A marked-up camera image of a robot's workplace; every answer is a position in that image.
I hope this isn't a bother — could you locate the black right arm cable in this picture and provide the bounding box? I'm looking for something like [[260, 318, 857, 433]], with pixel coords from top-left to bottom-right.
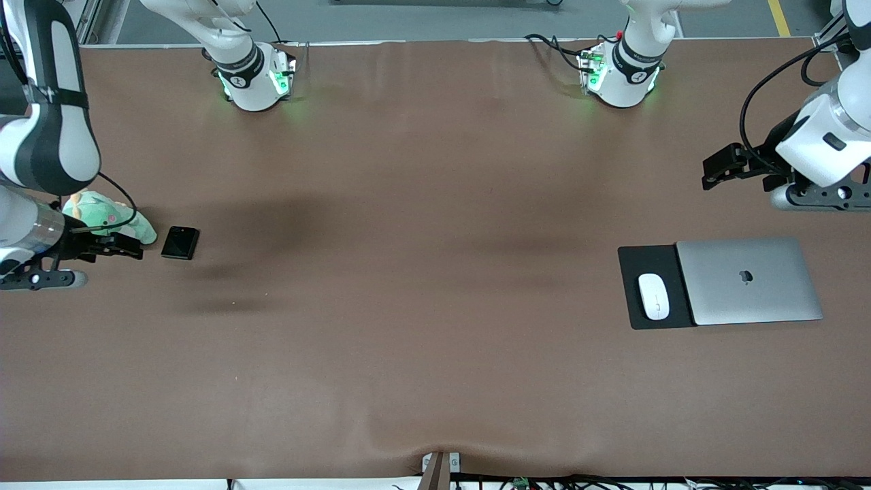
[[68, 170, 139, 236]]

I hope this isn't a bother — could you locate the black right base cable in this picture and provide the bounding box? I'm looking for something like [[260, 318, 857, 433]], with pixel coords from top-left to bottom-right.
[[255, 0, 310, 65]]

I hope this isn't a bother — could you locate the black base cable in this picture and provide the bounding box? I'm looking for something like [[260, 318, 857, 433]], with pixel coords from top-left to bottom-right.
[[523, 33, 599, 74], [255, 0, 310, 65]]

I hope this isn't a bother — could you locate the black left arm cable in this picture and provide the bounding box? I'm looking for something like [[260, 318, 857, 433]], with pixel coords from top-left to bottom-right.
[[740, 31, 851, 171]]

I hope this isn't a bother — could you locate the green dinosaur plush toy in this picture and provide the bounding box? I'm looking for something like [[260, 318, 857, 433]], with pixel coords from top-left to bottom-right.
[[63, 191, 158, 246]]

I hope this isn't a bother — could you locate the grey table clamp bracket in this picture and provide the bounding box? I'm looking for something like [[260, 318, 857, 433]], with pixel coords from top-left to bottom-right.
[[421, 451, 461, 490]]

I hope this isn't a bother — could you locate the black phone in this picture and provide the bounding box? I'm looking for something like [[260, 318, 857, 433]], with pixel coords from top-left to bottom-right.
[[161, 226, 201, 261]]

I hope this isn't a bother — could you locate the black left base cable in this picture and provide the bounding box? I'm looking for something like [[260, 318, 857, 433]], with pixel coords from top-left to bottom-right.
[[523, 33, 599, 74]]

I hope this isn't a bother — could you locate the black mouse pad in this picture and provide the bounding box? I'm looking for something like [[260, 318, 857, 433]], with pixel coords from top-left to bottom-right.
[[617, 244, 698, 331]]

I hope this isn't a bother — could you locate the aluminium frame profile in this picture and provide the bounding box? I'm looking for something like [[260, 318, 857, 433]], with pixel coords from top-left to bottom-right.
[[813, 14, 851, 54], [68, 0, 103, 46]]

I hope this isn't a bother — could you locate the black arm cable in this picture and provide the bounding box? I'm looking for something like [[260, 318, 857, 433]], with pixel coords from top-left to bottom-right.
[[740, 31, 851, 171], [68, 170, 139, 236]]

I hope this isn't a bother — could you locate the white computer mouse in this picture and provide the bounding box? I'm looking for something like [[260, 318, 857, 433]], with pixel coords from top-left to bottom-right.
[[637, 273, 671, 321]]

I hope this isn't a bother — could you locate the silver closed laptop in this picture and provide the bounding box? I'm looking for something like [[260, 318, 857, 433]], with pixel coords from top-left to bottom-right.
[[675, 236, 825, 327]]

